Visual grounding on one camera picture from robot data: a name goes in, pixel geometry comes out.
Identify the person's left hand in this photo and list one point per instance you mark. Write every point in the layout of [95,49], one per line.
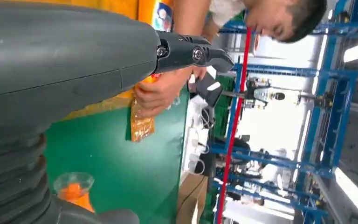
[200,72]

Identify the green table mat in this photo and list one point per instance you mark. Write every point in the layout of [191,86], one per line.
[120,176]

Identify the person's right hand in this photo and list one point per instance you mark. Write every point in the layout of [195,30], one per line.
[160,92]

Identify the blue metal rack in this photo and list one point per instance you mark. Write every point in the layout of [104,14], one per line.
[339,102]

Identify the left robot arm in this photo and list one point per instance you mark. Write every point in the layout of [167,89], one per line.
[12,176]

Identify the white grey machine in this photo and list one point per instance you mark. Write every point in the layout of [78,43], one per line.
[270,94]

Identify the red pole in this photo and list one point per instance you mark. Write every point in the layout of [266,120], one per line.
[233,130]

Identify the yellow plastic sheet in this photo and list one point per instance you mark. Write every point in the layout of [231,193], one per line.
[142,125]

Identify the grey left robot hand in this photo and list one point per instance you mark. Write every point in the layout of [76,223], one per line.
[58,55]

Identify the brown cardboard box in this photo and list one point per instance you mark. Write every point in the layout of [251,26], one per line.
[191,201]

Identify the orange drink bottle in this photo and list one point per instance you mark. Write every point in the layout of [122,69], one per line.
[146,12]
[74,193]

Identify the person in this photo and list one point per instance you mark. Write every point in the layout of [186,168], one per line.
[274,18]

